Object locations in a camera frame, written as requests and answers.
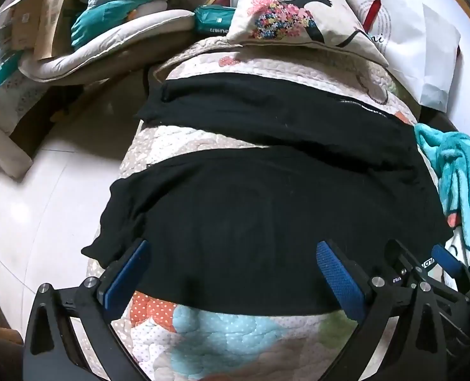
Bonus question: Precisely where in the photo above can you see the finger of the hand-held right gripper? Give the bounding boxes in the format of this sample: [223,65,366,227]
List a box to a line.
[420,244,470,292]
[384,239,424,286]

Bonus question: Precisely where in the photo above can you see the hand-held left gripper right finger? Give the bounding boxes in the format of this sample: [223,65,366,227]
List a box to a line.
[316,240,456,381]

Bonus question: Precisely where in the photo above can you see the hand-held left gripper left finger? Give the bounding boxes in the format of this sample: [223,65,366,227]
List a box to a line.
[23,239,153,381]

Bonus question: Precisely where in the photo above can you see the black pants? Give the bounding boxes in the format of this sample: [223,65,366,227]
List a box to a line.
[81,72,454,314]

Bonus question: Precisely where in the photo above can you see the teal fleece blanket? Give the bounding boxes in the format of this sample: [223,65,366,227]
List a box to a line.
[414,123,470,286]

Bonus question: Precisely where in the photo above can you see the quilted patchwork blanket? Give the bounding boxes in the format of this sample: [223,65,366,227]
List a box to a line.
[85,37,470,381]

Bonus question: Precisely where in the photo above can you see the white paper bag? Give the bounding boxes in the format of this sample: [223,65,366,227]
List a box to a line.
[340,0,462,112]

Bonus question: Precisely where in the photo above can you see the beige padded cushion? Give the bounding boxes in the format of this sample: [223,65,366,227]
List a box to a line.
[18,8,196,85]

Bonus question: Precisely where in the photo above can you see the printed cardboard box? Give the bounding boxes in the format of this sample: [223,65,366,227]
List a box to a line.
[0,0,61,136]

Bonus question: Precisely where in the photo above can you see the teal cloth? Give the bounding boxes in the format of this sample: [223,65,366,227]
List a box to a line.
[70,0,154,47]

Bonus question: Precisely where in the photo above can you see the floral printed pillow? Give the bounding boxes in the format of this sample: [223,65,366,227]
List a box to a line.
[226,0,390,68]

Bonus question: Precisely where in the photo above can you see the teal wipes packet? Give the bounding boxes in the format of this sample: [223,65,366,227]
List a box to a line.
[194,5,238,36]

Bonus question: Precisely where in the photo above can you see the brown cardboard sheet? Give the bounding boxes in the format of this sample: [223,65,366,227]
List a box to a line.
[34,0,84,61]

